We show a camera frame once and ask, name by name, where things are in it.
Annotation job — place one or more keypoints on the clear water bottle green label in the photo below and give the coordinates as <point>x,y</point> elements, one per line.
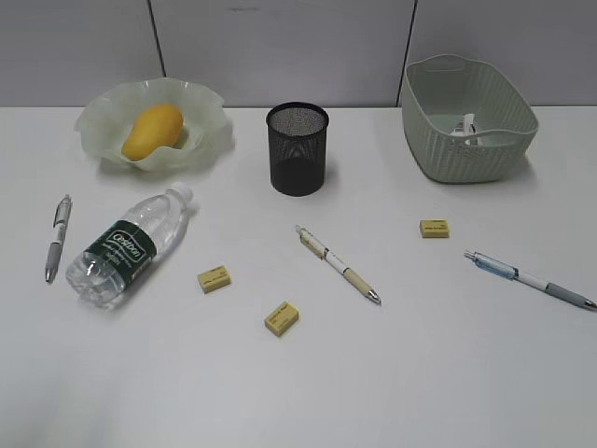
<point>146,233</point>

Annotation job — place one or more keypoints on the pale green wavy glass plate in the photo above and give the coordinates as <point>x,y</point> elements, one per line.
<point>106,122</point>

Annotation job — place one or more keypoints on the yellow mango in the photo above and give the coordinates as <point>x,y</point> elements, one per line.
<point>158,126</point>

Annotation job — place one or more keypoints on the yellow eraser right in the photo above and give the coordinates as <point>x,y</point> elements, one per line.
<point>434,228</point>

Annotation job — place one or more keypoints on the black mesh pen holder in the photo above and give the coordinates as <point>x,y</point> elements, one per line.
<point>297,147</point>

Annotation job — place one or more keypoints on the yellow eraser left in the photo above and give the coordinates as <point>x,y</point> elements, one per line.
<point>214,279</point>

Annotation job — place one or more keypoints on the yellow eraser front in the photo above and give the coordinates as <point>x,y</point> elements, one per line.
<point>281,319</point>

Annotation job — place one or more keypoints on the yellow eraser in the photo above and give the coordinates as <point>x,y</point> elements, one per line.
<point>281,319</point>
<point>434,228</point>
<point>214,279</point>

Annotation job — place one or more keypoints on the white waste paper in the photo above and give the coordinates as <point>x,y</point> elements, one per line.
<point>466,128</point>

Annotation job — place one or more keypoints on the grey white pen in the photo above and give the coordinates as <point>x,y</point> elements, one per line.
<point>60,224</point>

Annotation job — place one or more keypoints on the light green plastic basket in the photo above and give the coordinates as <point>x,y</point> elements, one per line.
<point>437,92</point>

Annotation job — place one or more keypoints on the blue grey pen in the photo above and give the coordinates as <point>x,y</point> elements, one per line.
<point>512,273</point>

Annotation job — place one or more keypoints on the cream white pen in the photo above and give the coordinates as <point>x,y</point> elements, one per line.
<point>321,251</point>

